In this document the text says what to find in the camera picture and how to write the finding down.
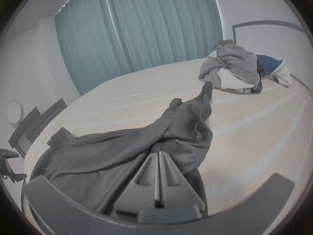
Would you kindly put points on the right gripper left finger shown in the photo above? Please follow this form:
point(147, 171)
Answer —
point(143, 187)

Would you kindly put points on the round wall mirror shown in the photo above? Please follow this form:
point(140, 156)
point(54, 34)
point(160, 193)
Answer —
point(14, 112)

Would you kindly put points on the pile of clothes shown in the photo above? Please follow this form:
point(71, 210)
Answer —
point(232, 65)

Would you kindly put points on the bed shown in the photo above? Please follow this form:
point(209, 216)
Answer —
point(146, 89)

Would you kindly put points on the black garment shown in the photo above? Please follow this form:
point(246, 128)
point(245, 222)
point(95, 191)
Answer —
point(97, 155)

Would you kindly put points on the white printed pillow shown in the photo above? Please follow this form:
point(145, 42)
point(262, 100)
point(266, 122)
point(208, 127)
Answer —
point(212, 55)

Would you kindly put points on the grey bedside table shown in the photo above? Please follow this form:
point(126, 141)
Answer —
point(225, 42)

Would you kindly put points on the blue-green curtain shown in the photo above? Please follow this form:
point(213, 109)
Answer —
point(166, 28)
point(85, 45)

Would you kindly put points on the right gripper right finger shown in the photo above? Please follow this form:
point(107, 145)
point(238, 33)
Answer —
point(174, 187)

